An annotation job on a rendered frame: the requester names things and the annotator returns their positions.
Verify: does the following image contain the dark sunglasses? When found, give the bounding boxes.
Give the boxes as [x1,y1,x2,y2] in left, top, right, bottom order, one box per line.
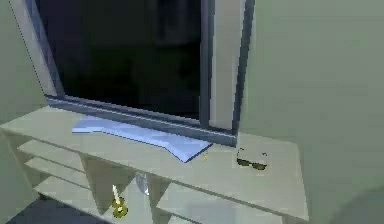
[235,147,269,172]

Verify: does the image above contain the grey framed television set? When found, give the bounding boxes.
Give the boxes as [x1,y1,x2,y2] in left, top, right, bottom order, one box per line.
[9,0,256,163]

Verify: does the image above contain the clear glass vase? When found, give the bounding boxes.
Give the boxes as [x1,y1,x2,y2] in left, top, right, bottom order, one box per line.
[134,171,150,196]

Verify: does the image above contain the pale grey shelf unit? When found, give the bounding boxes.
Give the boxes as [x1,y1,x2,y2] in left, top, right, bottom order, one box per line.
[0,105,310,224]

